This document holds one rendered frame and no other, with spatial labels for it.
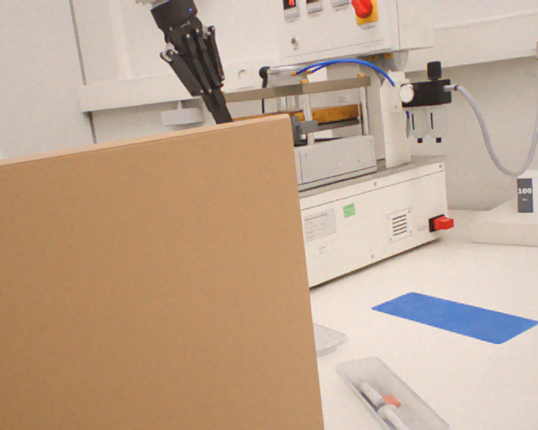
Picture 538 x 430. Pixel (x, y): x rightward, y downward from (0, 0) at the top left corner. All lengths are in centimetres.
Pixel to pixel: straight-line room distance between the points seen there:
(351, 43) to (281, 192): 84
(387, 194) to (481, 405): 59
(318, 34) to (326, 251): 50
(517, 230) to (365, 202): 32
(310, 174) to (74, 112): 170
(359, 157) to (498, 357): 49
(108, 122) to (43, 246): 226
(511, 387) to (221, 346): 39
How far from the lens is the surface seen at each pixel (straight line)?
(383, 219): 124
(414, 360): 84
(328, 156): 113
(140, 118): 247
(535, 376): 81
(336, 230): 114
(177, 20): 112
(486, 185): 169
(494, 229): 135
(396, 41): 128
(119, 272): 41
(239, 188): 48
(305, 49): 143
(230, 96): 129
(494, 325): 94
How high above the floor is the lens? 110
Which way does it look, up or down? 11 degrees down
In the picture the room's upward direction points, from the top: 7 degrees counter-clockwise
